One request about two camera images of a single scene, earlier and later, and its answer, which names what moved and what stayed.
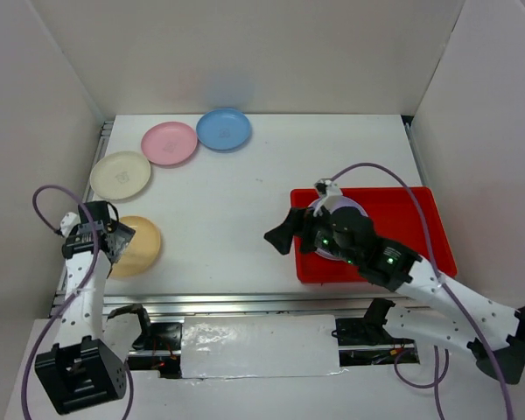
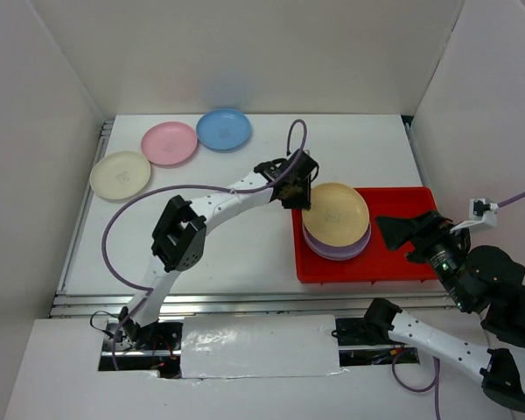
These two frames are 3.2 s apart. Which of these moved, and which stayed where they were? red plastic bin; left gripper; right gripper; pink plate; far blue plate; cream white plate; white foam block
Moved: left gripper; right gripper
Stayed: white foam block; cream white plate; red plastic bin; pink plate; far blue plate
